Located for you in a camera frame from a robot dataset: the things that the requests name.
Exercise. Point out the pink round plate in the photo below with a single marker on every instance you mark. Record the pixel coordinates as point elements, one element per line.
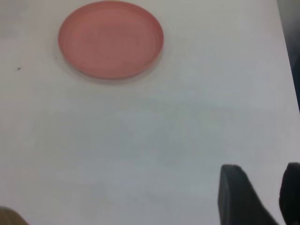
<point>110,39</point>

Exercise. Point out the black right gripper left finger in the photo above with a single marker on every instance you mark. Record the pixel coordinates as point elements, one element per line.
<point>236,199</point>

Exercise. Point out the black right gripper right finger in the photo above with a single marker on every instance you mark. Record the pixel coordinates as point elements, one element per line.
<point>291,192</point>

